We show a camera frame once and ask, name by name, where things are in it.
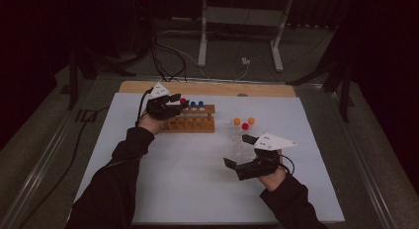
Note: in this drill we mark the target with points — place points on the blue-capped test tube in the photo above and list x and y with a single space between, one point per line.
201 103
193 104

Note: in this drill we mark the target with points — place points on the wooden table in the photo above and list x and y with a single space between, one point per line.
214 88

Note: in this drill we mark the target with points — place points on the red-capped test tube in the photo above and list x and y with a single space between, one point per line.
245 126
183 100

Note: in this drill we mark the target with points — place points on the person's right hand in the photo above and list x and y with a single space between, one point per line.
273 180

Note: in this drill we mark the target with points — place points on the person's left hand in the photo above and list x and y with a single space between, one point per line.
151 125

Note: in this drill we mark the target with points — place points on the clear acrylic test tube rack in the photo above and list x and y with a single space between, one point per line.
240 150

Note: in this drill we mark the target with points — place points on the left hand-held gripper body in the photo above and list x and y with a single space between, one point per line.
161 107

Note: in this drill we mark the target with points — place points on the aluminium frame rail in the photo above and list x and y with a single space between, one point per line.
365 176
39 169

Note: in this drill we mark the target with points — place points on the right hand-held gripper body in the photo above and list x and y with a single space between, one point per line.
263 165

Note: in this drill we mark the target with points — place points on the dark equipment with red light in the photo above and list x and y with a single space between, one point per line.
143 21

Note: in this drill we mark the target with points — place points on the black tripod stand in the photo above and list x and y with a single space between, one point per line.
344 91
73 81

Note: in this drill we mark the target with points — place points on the orange-capped test tube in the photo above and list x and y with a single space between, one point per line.
251 120
236 121

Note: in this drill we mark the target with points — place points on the white plug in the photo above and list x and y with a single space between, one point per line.
245 61

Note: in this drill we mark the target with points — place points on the grey metal stand frame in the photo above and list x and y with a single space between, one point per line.
243 16

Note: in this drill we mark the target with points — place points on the wooden test tube rack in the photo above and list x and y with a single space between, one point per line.
194 123

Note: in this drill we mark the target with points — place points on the white table mat board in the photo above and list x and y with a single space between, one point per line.
191 176

